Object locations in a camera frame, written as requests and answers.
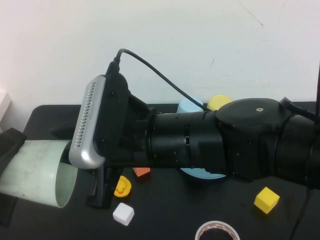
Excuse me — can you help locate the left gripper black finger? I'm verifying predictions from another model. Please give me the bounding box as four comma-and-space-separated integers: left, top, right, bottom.
0, 191, 19, 228
0, 127, 28, 167

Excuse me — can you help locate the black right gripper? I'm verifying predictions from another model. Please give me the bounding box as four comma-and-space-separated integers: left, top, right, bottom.
49, 93, 158, 210

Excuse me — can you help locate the pale green plastic cup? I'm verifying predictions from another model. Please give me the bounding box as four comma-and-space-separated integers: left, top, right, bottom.
0, 139, 79, 209

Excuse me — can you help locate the light blue plastic cup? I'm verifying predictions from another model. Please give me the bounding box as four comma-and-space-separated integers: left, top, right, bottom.
176, 97, 205, 115

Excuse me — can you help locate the blue cup stand with posts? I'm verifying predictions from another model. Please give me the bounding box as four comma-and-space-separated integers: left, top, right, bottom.
178, 166, 227, 180

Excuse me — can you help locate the yellow plastic cup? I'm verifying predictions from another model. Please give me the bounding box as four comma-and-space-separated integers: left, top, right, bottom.
206, 94, 233, 111

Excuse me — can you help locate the yellow rubber duck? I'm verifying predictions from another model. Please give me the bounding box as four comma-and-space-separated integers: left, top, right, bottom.
114, 175, 132, 198

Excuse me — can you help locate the orange foam cube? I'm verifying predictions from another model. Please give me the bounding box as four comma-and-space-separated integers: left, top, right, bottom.
132, 166, 152, 179

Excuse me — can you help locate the white foam cube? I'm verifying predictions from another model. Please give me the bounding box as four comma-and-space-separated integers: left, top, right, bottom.
112, 202, 135, 227

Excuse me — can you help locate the clear tape roll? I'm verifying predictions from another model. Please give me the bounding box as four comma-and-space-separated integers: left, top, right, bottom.
194, 220, 241, 240

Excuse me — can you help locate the yellow foam cube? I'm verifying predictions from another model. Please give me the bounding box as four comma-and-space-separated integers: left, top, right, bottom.
253, 186, 280, 215

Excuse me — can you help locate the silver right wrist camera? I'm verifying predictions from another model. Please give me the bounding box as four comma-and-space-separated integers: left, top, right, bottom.
68, 74, 130, 170

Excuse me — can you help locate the black right camera cable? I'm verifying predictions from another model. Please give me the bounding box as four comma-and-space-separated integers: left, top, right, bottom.
104, 48, 218, 113

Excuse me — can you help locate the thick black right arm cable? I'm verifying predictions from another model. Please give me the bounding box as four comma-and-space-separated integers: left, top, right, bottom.
279, 96, 320, 120

